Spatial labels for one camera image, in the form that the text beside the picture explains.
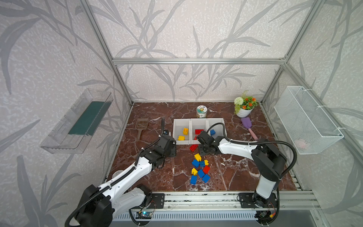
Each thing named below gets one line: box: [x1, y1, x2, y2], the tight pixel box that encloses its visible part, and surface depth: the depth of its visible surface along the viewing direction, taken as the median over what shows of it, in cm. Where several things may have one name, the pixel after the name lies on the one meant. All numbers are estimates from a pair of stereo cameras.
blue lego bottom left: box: [190, 174, 198, 185], surface depth 82 cm
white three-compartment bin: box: [172, 117, 226, 146], surface depth 101 cm
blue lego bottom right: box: [202, 173, 211, 184], surface depth 83 cm
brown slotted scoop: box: [135, 118, 149, 142], surface depth 107 cm
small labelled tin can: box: [196, 104, 208, 119], surface depth 107 cm
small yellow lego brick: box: [191, 167, 199, 176], surface depth 82 cm
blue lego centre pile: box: [191, 159, 200, 169], surface depth 86 cm
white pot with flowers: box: [233, 91, 258, 118], surface depth 104 cm
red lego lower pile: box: [203, 165, 211, 175], surface depth 86 cm
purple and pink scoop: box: [240, 116, 259, 141], surface depth 107 cm
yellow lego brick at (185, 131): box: [182, 127, 190, 136], surface depth 101 cm
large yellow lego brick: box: [177, 135, 186, 141], surface depth 98 cm
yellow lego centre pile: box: [194, 153, 202, 162], surface depth 88 cm
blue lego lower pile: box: [197, 169, 205, 179], surface depth 84 cm
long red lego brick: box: [189, 144, 199, 152], surface depth 93 cm
